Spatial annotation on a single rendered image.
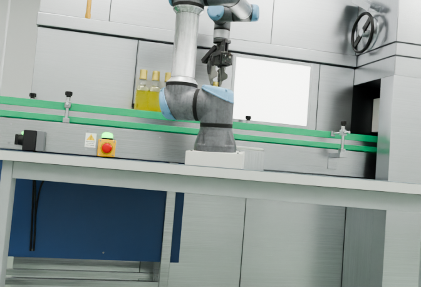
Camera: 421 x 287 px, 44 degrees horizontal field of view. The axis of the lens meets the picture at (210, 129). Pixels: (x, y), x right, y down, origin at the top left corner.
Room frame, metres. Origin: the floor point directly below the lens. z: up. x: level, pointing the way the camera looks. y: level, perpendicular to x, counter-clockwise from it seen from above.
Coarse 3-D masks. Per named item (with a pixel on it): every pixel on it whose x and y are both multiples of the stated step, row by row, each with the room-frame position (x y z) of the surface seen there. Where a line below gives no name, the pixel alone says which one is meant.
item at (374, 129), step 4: (376, 100) 2.77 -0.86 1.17; (376, 104) 2.76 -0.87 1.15; (376, 108) 2.76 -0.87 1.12; (376, 112) 2.76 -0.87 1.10; (376, 116) 2.76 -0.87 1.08; (372, 120) 2.79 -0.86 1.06; (376, 120) 2.75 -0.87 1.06; (372, 124) 2.79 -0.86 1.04; (376, 124) 2.75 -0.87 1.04; (372, 128) 2.79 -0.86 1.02; (376, 128) 2.75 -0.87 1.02; (376, 132) 2.78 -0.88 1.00
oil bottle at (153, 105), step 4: (152, 88) 2.35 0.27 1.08; (156, 88) 2.35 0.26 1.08; (160, 88) 2.36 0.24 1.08; (148, 92) 2.36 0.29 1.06; (152, 92) 2.34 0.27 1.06; (156, 92) 2.35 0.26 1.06; (148, 96) 2.35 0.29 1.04; (152, 96) 2.34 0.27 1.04; (156, 96) 2.35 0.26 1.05; (148, 100) 2.34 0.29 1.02; (152, 100) 2.35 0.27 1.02; (156, 100) 2.35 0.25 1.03; (148, 104) 2.34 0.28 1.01; (152, 104) 2.35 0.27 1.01; (156, 104) 2.35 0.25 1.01; (148, 108) 2.34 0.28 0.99; (152, 108) 2.35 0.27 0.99; (156, 108) 2.35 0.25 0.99
